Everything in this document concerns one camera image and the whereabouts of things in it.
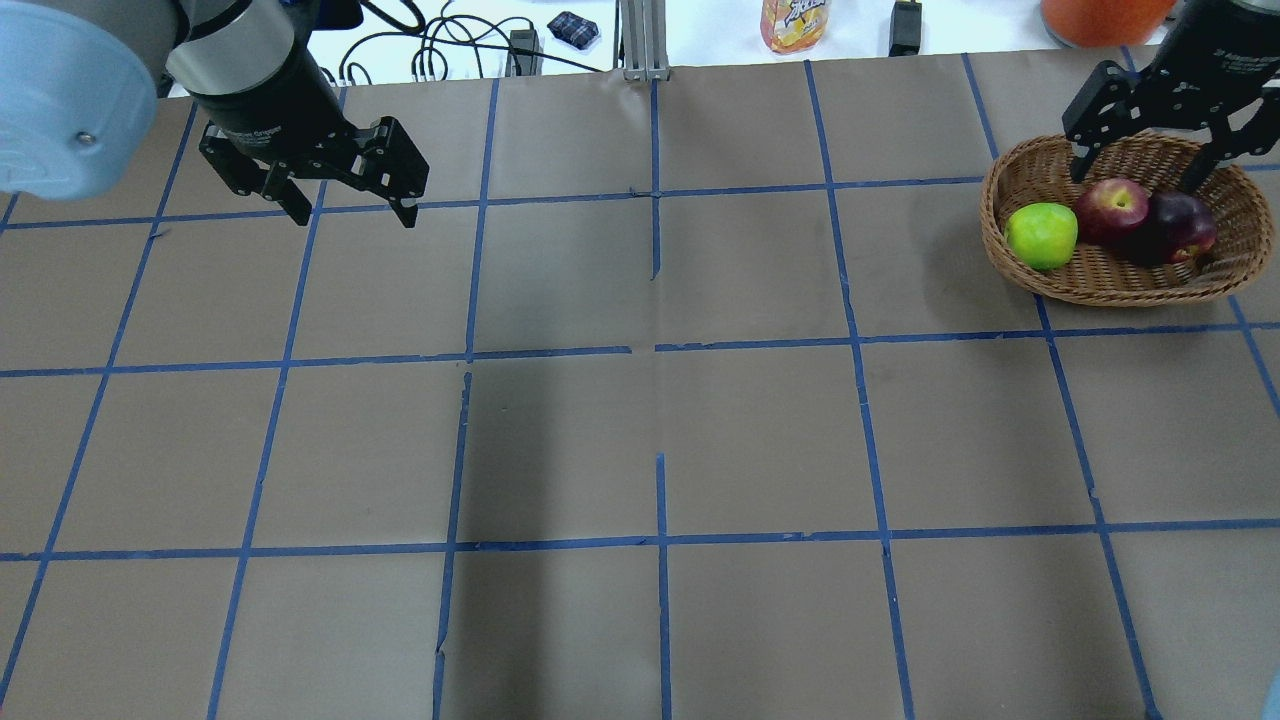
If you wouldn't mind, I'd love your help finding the dark blue pouch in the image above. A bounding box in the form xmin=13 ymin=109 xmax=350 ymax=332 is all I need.
xmin=547 ymin=12 xmax=602 ymax=50

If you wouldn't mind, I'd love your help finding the green apple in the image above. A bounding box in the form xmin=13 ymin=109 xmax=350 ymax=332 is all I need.
xmin=1004 ymin=202 xmax=1079 ymax=272

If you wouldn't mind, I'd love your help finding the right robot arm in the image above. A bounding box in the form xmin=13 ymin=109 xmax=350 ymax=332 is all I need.
xmin=1062 ymin=1 xmax=1279 ymax=193

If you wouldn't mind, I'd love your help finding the red yellow apple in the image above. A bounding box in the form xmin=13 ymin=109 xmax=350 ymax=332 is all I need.
xmin=1071 ymin=178 xmax=1151 ymax=249

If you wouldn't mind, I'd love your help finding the orange drink bottle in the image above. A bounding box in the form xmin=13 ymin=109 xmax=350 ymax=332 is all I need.
xmin=760 ymin=0 xmax=831 ymax=55

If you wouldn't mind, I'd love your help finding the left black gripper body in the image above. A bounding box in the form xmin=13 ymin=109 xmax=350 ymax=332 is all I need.
xmin=186 ymin=35 xmax=430 ymax=206

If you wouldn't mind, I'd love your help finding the dark red apple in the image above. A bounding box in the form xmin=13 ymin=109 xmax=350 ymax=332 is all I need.
xmin=1124 ymin=191 xmax=1219 ymax=266

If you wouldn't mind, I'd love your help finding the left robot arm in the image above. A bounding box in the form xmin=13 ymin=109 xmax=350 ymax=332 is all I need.
xmin=1 ymin=1 xmax=430 ymax=228

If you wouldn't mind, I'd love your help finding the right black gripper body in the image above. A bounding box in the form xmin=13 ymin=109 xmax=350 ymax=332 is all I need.
xmin=1062 ymin=1 xmax=1279 ymax=159

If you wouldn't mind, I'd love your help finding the black power adapter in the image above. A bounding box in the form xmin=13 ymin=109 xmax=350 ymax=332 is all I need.
xmin=504 ymin=28 xmax=541 ymax=77

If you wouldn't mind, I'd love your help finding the aluminium frame post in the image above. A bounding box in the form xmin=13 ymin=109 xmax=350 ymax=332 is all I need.
xmin=614 ymin=0 xmax=671 ymax=82

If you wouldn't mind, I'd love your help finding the orange round object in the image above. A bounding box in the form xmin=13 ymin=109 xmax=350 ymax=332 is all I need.
xmin=1039 ymin=1 xmax=1178 ymax=47

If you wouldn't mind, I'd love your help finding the wicker basket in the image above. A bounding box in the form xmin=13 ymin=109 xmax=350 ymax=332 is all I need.
xmin=979 ymin=131 xmax=1277 ymax=307

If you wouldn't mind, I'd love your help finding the black power brick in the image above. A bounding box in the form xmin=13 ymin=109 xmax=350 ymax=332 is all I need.
xmin=887 ymin=1 xmax=923 ymax=56

